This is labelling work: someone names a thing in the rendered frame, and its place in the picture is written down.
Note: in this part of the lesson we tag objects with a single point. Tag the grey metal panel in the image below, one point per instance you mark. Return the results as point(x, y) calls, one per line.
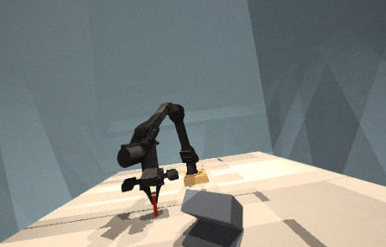
point(220, 219)

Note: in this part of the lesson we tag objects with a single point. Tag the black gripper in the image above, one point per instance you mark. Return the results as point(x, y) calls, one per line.
point(128, 184)

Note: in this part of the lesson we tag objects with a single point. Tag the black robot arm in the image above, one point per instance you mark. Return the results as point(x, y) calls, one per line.
point(142, 146)

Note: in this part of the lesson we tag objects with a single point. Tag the dark red peg with grey band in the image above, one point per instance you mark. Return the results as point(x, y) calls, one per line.
point(153, 194)

